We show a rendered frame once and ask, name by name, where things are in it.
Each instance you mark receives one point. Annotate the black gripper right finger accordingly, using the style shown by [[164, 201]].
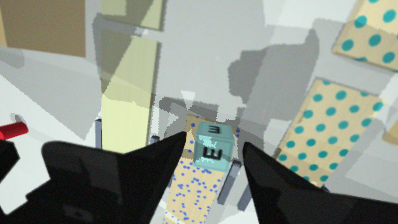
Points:
[[281, 196]]

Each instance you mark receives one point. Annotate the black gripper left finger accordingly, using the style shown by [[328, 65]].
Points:
[[136, 180]]

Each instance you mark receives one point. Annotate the teal labelled cube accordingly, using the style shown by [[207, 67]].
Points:
[[213, 148]]

